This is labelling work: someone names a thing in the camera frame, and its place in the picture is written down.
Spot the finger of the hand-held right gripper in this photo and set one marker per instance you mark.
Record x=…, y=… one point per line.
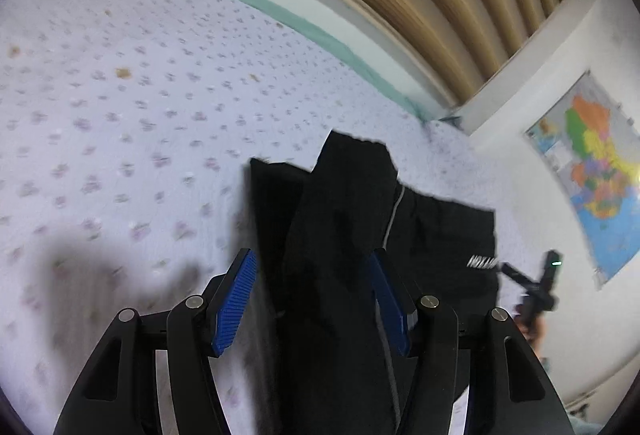
x=515, y=274

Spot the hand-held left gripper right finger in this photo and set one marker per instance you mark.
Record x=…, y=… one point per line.
x=390, y=300

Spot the white floral bed quilt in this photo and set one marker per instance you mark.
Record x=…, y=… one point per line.
x=150, y=115

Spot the green bed sheet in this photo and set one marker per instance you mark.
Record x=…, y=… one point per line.
x=280, y=10

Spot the black hooded jacket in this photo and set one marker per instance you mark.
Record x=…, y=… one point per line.
x=340, y=235

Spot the colourful wall map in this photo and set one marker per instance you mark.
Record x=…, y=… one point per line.
x=595, y=175

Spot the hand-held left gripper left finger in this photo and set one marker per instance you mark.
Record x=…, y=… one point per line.
x=234, y=300

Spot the person's right hand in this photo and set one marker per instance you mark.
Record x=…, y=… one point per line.
x=531, y=330

